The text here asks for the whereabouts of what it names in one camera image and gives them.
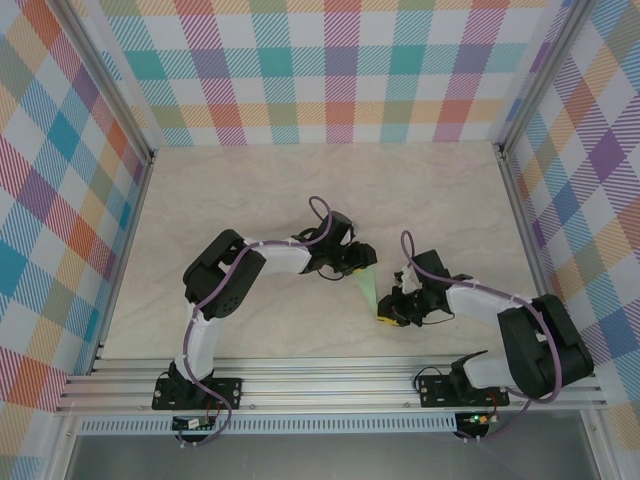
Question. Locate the small dark circuit board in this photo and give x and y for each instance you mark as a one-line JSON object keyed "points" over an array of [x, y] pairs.
{"points": [[192, 425]]}

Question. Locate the aluminium side rail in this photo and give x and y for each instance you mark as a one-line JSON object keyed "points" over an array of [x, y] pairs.
{"points": [[531, 250], [125, 255]]}

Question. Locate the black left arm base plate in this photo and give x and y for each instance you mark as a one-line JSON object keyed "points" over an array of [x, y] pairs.
{"points": [[227, 392]]}

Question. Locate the grey metal shelf panel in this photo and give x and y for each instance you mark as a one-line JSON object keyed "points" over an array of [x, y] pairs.
{"points": [[325, 457]]}

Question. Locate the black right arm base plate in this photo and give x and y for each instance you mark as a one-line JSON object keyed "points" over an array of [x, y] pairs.
{"points": [[435, 390]]}

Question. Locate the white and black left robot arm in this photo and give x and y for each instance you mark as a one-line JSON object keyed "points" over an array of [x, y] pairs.
{"points": [[280, 257]]}

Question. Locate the light green paper sheet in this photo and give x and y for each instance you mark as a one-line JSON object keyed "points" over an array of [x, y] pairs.
{"points": [[369, 287]]}

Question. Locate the circuit board with green light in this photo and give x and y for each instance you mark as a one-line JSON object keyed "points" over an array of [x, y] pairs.
{"points": [[477, 418]]}

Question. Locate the aluminium mounting rail frame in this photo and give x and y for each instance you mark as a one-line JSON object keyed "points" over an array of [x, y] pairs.
{"points": [[325, 385]]}

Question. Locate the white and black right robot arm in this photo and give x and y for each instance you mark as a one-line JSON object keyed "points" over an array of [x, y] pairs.
{"points": [[475, 302]]}

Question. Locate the aluminium corner post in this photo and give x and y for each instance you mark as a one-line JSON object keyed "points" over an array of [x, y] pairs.
{"points": [[537, 75], [111, 82]]}

